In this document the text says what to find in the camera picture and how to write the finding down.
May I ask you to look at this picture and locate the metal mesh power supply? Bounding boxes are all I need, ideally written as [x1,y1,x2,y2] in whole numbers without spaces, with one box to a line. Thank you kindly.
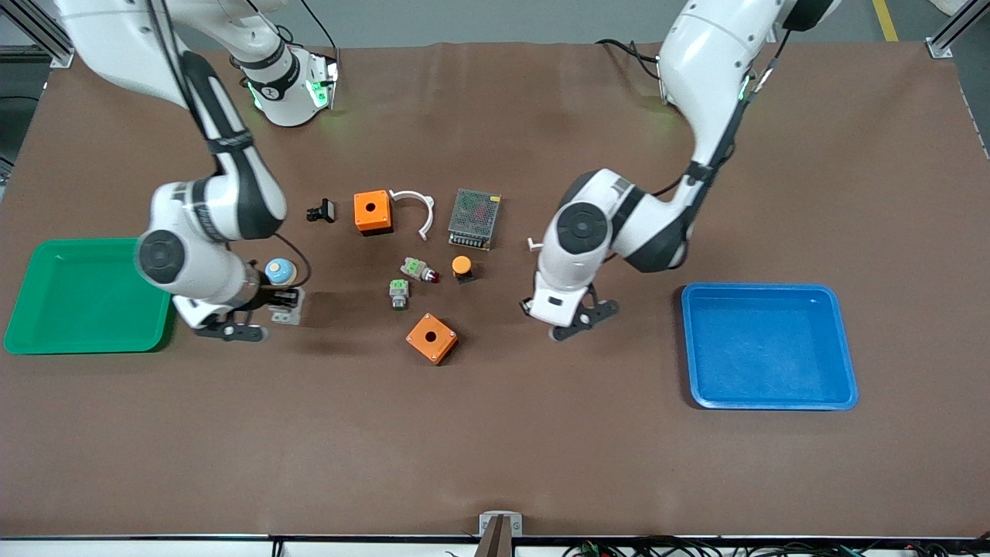
[448,188,502,251]

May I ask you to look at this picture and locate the orange button box with hole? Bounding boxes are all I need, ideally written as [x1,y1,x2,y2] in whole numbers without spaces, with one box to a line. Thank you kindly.
[354,190,393,237]
[406,313,459,366]

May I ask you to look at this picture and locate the green plastic tray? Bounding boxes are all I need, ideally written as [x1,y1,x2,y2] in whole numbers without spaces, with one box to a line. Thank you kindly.
[4,237,172,355]

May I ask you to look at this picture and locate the small white curved clamp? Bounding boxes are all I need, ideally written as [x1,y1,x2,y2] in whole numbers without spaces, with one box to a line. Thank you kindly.
[389,190,435,241]

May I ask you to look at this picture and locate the blue plastic tray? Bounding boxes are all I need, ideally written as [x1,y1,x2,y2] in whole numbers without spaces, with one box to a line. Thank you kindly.
[681,283,859,411]

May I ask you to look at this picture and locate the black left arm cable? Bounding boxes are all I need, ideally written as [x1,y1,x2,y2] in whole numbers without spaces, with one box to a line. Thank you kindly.
[654,31,791,198]

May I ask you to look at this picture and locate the tangled black cables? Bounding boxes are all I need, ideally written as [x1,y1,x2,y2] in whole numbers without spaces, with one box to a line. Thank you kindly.
[561,536,990,557]

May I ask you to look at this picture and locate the black left base cable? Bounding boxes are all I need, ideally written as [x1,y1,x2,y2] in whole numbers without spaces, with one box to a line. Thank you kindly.
[596,37,664,82]

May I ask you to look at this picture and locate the black base cable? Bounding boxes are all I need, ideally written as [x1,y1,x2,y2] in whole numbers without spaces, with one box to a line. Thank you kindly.
[299,0,341,56]
[596,37,664,82]

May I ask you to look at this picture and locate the black right base cable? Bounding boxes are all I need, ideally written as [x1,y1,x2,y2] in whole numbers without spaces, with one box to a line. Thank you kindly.
[299,0,341,56]

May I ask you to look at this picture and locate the aluminium frame post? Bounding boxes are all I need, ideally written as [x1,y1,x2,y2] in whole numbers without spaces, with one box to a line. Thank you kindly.
[0,0,76,69]
[927,0,990,59]

